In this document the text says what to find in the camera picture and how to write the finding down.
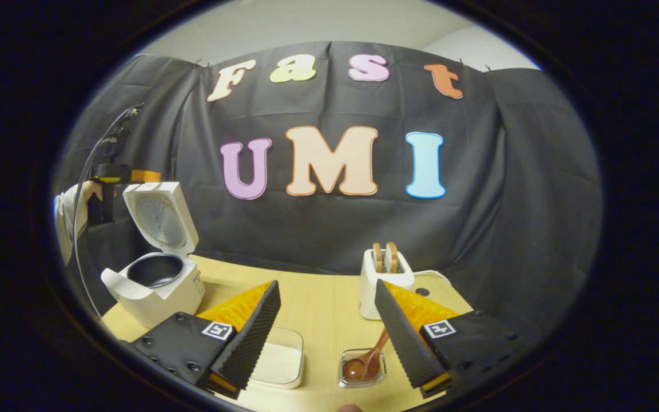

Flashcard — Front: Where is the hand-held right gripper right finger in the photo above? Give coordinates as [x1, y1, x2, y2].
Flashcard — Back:
[374, 279, 523, 400]

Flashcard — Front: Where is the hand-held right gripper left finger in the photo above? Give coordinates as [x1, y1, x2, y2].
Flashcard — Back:
[131, 280, 283, 400]

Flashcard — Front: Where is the clear container of rice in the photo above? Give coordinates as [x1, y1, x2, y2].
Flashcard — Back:
[249, 327, 305, 390]

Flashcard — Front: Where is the brown wooden spoon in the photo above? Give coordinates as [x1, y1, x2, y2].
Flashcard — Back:
[342, 329, 391, 383]

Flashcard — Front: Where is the clear chopstick holder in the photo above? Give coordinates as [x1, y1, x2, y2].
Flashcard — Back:
[338, 348, 388, 389]

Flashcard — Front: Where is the white rice cooker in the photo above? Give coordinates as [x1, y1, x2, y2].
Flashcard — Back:
[101, 181, 206, 330]

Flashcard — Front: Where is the white toaster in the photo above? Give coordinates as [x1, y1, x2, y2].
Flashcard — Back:
[359, 249, 416, 320]

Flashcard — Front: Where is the black backdrop cloth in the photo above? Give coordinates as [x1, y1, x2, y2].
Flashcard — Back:
[52, 41, 604, 344]

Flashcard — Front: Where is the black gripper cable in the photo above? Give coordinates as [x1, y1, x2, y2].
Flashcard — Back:
[72, 103, 145, 324]

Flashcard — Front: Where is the white toaster cord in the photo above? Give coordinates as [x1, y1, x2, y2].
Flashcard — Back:
[412, 270, 452, 287]

